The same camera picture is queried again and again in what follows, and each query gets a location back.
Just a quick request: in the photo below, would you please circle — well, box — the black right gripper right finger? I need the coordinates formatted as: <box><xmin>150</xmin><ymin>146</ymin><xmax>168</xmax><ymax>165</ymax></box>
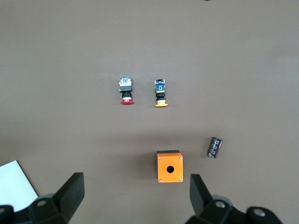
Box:
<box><xmin>185</xmin><ymin>174</ymin><xmax>249</xmax><ymax>224</ymax></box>

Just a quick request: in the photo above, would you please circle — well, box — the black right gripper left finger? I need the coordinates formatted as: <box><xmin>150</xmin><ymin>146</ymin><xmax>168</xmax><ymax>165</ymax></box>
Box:
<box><xmin>26</xmin><ymin>172</ymin><xmax>85</xmax><ymax>224</ymax></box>

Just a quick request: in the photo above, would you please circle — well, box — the red push button switch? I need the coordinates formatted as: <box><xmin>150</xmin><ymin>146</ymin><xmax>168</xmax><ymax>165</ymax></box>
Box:
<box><xmin>118</xmin><ymin>77</ymin><xmax>136</xmax><ymax>106</ymax></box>

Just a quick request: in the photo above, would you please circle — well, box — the white drawer cabinet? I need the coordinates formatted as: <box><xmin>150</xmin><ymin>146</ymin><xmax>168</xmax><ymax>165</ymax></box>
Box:
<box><xmin>0</xmin><ymin>160</ymin><xmax>39</xmax><ymax>212</ymax></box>

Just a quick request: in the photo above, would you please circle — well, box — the orange box with hole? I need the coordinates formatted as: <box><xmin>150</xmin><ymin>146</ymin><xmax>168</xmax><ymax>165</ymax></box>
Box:
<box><xmin>156</xmin><ymin>150</ymin><xmax>184</xmax><ymax>184</ymax></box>

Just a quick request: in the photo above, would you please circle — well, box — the black cylindrical capacitor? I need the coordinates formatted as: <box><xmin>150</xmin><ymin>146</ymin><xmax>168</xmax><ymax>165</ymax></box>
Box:
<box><xmin>206</xmin><ymin>136</ymin><xmax>224</xmax><ymax>160</ymax></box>

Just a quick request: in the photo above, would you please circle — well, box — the yellow push button switch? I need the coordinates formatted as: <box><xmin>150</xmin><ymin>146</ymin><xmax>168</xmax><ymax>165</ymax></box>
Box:
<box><xmin>153</xmin><ymin>78</ymin><xmax>169</xmax><ymax>109</ymax></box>

